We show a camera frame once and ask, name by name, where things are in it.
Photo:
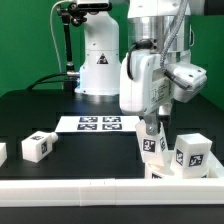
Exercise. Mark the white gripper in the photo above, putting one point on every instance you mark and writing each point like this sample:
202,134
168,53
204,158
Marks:
144,88

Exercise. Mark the white round stool seat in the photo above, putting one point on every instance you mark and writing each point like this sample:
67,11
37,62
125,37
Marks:
154,172

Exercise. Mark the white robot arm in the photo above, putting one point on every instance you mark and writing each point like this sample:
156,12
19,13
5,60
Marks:
160,26

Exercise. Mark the white marker sheet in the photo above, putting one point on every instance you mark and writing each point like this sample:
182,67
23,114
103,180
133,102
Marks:
72,124

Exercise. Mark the white L-shaped fence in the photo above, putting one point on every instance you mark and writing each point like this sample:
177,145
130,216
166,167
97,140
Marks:
96,192

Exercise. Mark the white block at left edge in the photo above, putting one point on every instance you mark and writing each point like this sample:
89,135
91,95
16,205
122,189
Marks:
3,153

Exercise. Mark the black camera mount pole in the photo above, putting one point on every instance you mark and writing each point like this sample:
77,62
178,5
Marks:
70,15

